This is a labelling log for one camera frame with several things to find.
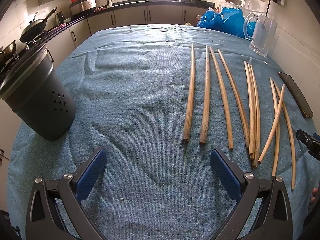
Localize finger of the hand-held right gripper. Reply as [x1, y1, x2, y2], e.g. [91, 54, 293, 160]
[296, 129, 320, 157]

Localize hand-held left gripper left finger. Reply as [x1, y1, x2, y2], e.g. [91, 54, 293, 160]
[26, 147, 108, 240]

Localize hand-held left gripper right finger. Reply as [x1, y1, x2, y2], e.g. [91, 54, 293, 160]
[210, 148, 293, 240]

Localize row of wooden chopsticks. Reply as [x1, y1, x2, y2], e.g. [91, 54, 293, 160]
[182, 44, 297, 190]

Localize grey perforated canister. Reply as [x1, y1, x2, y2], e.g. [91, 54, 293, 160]
[0, 43, 77, 142]

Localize person's right hand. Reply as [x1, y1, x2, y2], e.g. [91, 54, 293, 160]
[310, 188, 320, 207]

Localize black phone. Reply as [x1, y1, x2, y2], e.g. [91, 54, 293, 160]
[278, 72, 314, 118]

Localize blue towel cloth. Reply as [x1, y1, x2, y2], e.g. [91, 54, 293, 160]
[6, 24, 318, 240]

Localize clear glass mug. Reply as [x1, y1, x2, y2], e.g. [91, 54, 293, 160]
[243, 12, 278, 57]

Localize gas stove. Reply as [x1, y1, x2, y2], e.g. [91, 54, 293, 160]
[0, 29, 54, 72]

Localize dark cooking pan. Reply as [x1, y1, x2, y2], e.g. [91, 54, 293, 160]
[0, 40, 17, 64]

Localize blue plastic bag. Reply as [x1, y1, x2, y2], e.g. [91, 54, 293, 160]
[197, 7, 256, 40]

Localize black wok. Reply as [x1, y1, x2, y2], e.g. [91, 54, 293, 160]
[19, 7, 58, 43]

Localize white lower kitchen cabinets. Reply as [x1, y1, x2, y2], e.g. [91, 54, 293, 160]
[42, 4, 215, 55]

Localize red-lidded steel rice cooker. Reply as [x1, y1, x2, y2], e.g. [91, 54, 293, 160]
[69, 0, 97, 17]

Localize black kitchen countertop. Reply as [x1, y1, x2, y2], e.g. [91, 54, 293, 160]
[37, 0, 216, 39]

